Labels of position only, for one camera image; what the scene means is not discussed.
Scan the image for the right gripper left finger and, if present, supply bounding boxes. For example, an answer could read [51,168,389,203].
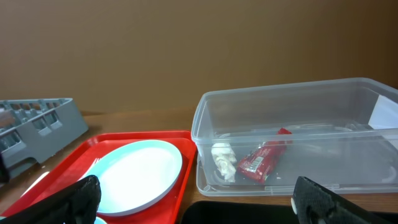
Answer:
[1,175,101,224]

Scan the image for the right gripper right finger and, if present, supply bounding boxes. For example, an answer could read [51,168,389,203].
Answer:
[290,176,392,224]

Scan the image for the light blue bowl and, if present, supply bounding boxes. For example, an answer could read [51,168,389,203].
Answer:
[93,217,107,224]

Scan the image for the large light blue plate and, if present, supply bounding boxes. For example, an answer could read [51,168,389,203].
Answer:
[84,140,183,217]

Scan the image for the red snack wrapper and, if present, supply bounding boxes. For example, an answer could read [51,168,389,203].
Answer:
[236,140,293,184]

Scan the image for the white napkin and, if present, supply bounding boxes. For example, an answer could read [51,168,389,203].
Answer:
[211,143,237,183]

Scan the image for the grey dishwasher rack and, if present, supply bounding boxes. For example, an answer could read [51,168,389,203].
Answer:
[1,98,88,178]

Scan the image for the black plastic tray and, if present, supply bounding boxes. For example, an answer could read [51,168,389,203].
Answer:
[181,201,397,224]

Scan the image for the clear plastic bin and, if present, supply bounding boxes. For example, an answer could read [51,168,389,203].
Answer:
[191,78,397,197]

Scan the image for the red plastic tray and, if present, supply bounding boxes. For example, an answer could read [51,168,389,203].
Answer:
[2,131,197,224]

